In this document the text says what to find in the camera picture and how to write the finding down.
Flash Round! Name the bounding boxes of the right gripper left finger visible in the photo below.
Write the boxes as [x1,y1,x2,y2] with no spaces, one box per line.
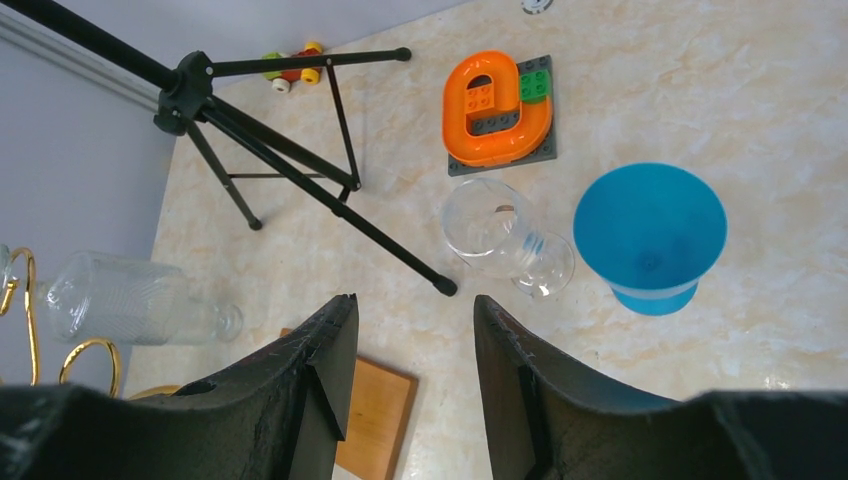
[1,294,359,479]

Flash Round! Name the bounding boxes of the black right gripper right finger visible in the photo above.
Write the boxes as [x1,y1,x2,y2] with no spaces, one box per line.
[473,295,847,479]

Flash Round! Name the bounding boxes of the clear wine glass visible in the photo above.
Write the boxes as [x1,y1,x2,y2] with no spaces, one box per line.
[440,178,575,299]
[34,251,244,346]

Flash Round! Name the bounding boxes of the blue plastic wine glass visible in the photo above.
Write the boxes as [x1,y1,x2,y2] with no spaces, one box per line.
[573,163,728,316]

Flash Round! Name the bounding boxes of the black music stand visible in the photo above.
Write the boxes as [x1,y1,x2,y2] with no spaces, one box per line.
[5,1,458,297]

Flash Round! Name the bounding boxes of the orange tape dispenser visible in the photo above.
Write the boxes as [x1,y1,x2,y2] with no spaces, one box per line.
[441,50,558,177]

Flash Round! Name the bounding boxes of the colourful toy train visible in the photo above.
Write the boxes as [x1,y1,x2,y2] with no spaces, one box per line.
[260,40,326,95]

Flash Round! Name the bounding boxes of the gold wire glass rack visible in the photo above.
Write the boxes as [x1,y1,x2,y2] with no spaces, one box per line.
[0,247,180,403]

